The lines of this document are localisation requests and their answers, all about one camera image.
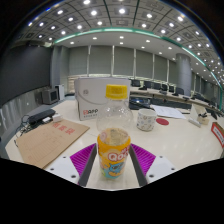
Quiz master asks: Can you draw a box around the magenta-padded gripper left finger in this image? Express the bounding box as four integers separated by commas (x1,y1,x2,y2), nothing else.
44,143,98,188

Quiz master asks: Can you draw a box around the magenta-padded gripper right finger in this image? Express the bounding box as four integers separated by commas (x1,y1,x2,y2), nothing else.
128,143,177,188

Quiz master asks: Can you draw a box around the yellow-capped clear drink bottle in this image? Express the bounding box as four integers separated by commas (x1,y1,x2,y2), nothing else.
96,84,134,181

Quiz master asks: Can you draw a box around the flat round red coaster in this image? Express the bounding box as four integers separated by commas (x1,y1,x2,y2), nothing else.
155,117,170,126

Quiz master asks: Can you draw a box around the white patterned mug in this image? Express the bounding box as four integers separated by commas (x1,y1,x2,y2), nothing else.
136,108,158,132

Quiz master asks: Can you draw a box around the small white adapter block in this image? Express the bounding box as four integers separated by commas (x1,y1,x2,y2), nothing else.
51,113,64,123

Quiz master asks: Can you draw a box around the white printed paper sheet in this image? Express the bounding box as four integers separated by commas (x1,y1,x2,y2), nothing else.
150,104,187,120

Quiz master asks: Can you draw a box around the flat black device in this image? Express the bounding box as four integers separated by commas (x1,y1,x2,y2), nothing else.
27,108,57,126

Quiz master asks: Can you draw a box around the small white remote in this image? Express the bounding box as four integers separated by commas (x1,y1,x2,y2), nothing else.
187,117,202,128

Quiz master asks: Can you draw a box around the red-edged sign card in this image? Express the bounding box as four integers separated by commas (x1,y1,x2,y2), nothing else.
210,121,224,149

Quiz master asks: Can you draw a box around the grey boxy monitor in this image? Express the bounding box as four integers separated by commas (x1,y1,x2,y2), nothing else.
41,88,60,105

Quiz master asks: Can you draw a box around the white cardboard box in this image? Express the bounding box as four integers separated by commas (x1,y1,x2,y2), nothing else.
74,77,132,122

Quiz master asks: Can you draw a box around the row of black office chairs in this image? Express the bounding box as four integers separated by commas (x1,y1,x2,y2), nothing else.
129,79,214,101

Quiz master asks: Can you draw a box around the group of ceiling lights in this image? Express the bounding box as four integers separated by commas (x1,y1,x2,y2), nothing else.
26,0,224,81

